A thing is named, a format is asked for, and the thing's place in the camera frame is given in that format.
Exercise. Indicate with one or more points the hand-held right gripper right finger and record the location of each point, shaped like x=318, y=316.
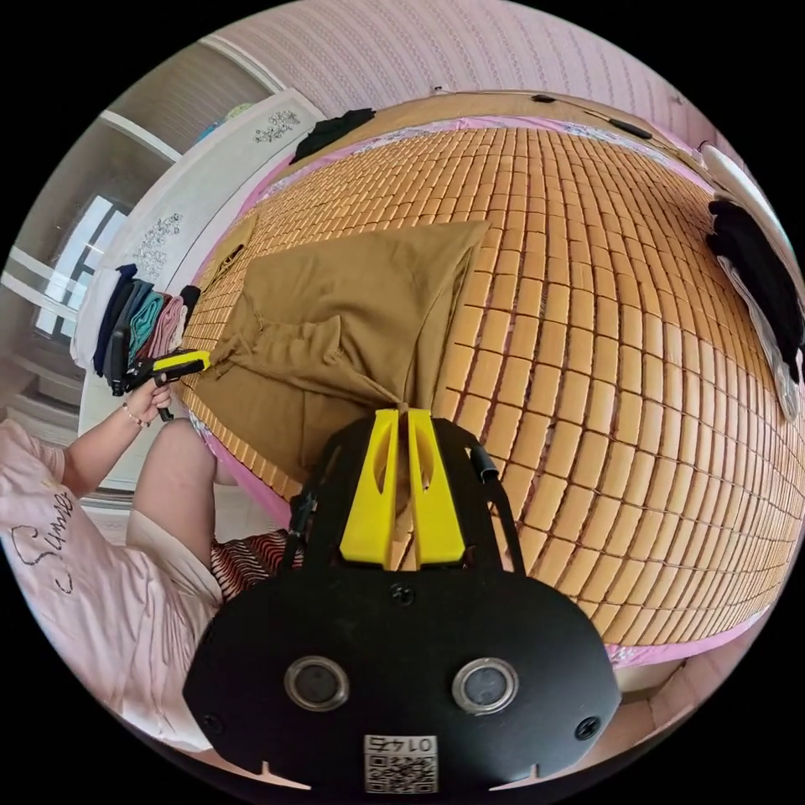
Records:
x=440, y=522

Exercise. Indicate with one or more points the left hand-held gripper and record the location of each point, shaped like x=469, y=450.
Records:
x=141, y=374

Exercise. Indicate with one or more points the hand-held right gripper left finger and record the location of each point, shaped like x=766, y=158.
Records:
x=368, y=516

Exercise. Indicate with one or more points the dark brown long sleeve shirt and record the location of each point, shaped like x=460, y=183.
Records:
x=327, y=339

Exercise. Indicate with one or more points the person's left forearm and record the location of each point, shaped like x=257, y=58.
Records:
x=100, y=446

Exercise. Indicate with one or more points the person's left hand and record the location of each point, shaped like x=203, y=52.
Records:
x=148, y=402

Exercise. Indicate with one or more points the pile of colourful clothes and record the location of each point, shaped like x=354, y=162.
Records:
x=141, y=321

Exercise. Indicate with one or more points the red striped cloth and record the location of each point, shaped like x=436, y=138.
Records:
x=251, y=560

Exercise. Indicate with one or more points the window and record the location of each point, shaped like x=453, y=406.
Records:
x=82, y=251

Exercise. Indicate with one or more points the white cupboard with flower print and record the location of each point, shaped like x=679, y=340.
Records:
x=214, y=163

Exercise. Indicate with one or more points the bed with woven mat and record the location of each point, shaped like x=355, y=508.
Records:
x=597, y=377

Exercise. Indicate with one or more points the person's body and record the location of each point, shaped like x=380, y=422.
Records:
x=94, y=597

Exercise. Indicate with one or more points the black garment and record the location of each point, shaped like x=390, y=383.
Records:
x=330, y=133

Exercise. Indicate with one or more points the pile of black grey clothes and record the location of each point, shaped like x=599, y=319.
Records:
x=758, y=270

